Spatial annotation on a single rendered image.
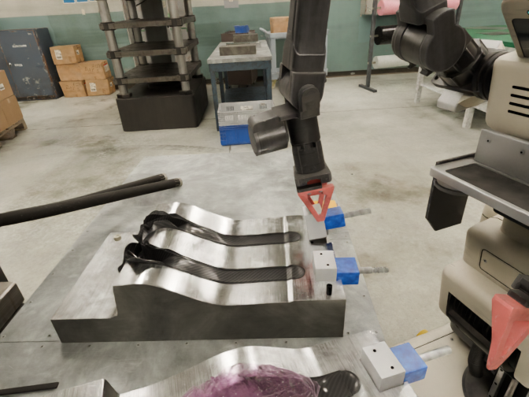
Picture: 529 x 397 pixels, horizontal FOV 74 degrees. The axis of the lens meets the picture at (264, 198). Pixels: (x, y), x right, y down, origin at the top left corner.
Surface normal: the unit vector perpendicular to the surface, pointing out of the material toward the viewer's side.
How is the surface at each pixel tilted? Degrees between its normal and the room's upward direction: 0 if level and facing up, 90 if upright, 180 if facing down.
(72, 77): 81
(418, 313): 0
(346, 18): 90
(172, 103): 90
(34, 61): 90
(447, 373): 0
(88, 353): 0
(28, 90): 90
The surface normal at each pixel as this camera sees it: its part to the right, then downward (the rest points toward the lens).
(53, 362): -0.05, -0.87
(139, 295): -0.01, 0.49
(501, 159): -0.93, 0.22
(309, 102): 0.28, 0.55
